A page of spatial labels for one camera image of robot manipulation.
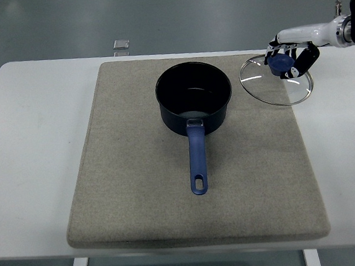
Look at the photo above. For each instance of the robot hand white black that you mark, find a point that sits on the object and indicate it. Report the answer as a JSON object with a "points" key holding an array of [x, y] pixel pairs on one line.
{"points": [[302, 33]]}

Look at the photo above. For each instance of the glass pot lid blue knob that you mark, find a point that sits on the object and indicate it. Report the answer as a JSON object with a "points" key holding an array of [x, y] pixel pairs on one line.
{"points": [[281, 63]]}

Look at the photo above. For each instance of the silver floor socket plate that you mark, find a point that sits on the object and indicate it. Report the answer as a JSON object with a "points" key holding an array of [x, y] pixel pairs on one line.
{"points": [[122, 53], [121, 44]]}

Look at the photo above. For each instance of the beige fabric mat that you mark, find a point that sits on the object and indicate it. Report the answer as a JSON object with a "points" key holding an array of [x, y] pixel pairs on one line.
{"points": [[122, 175]]}

